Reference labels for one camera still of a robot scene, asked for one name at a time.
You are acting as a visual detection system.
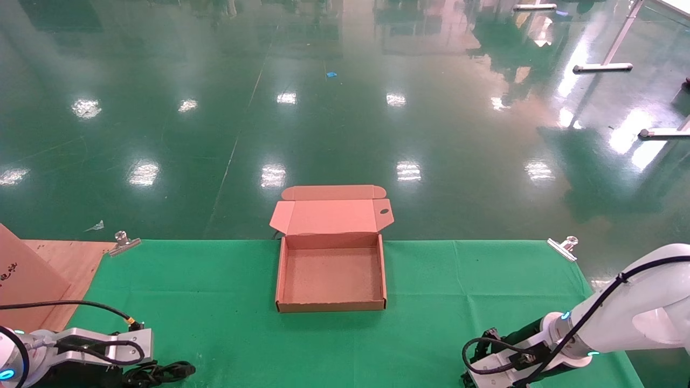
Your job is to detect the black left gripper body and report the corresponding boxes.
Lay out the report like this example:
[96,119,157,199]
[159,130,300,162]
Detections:
[32,364,130,388]

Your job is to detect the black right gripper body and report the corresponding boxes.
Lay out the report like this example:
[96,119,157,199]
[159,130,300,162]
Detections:
[461,318,548,388]

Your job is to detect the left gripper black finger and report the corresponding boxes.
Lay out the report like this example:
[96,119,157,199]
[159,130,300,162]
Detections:
[123,361,196,387]

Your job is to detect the open brown cardboard box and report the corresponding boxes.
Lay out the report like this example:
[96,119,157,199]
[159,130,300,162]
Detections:
[269,185,395,314]

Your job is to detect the green tablecloth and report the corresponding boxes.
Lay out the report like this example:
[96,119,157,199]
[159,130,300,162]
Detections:
[65,240,646,388]

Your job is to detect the silver cloth clamp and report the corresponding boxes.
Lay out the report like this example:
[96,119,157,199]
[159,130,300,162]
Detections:
[109,231,142,257]
[547,235,579,262]

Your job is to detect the brown cardboard panel with print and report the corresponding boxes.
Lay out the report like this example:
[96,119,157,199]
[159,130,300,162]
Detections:
[0,224,72,332]

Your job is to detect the white height-adjustable table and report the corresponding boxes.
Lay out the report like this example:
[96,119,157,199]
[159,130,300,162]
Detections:
[573,0,690,140]

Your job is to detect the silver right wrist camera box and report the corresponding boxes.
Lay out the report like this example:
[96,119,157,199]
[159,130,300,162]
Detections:
[484,348,540,388]

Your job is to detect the thick black looped cable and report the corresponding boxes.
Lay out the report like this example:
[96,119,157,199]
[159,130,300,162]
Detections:
[0,325,146,388]

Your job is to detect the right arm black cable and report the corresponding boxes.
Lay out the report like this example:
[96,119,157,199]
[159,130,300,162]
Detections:
[462,256,690,388]

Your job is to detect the black cable with yellow connector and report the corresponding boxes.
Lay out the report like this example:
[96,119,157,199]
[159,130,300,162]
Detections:
[0,300,145,331]

